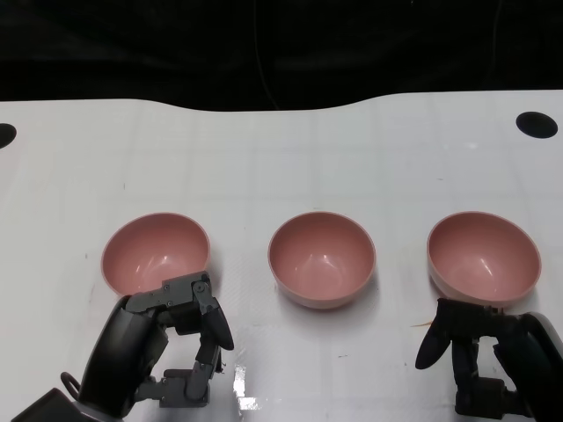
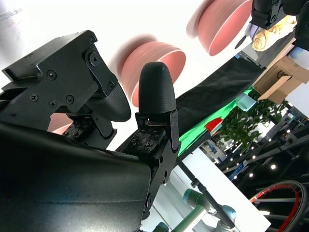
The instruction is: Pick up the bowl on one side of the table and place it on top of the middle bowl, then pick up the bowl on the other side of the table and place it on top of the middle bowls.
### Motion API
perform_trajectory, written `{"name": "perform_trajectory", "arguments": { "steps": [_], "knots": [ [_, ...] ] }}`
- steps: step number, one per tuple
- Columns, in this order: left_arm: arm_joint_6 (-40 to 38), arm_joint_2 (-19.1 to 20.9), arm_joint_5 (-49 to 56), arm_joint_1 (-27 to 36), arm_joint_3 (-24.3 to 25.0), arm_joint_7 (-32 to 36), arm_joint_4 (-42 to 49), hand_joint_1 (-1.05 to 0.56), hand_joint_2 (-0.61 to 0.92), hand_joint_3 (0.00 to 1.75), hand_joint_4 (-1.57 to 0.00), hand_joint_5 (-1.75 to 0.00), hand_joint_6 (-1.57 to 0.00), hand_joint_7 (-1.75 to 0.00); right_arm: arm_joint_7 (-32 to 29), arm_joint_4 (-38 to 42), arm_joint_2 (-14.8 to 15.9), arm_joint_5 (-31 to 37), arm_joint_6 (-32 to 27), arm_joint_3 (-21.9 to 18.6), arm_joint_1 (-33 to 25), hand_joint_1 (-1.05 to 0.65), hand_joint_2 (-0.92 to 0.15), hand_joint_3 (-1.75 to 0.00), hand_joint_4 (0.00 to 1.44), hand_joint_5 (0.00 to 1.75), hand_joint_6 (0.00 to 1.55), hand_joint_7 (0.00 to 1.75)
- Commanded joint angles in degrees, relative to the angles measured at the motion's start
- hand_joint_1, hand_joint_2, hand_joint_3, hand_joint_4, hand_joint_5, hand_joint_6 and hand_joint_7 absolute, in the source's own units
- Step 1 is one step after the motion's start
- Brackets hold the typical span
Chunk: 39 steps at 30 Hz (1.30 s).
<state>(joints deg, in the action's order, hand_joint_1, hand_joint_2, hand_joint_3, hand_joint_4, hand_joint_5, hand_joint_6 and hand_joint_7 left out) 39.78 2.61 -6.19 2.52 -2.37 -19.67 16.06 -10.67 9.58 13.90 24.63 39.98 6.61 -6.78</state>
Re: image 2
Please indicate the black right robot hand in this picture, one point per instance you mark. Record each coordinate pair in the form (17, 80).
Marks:
(72, 181)

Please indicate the red black hoop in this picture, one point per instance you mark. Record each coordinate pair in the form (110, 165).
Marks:
(297, 200)

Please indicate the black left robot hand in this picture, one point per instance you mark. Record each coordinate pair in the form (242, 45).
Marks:
(268, 12)

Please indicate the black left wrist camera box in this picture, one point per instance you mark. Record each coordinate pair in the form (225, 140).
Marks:
(303, 29)

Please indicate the green leafy plant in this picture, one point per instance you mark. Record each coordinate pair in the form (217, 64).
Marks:
(241, 125)

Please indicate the teal grey industrial robot arm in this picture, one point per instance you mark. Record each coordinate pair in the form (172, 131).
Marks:
(193, 197)

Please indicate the black tripod pole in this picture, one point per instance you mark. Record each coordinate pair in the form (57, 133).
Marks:
(205, 191)

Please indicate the red plastic block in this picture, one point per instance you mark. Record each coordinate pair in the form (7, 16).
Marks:
(213, 124)

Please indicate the pink plastic bowl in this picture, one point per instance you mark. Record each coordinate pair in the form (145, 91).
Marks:
(170, 56)
(217, 21)
(56, 123)

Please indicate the translucent teal plastic container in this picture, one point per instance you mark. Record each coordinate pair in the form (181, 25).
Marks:
(245, 102)

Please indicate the brown cardboard box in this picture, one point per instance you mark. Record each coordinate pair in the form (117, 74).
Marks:
(277, 82)

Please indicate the green cloth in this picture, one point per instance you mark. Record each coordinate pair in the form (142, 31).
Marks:
(193, 135)

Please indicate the black backdrop cloth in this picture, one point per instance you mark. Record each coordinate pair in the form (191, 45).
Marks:
(212, 91)

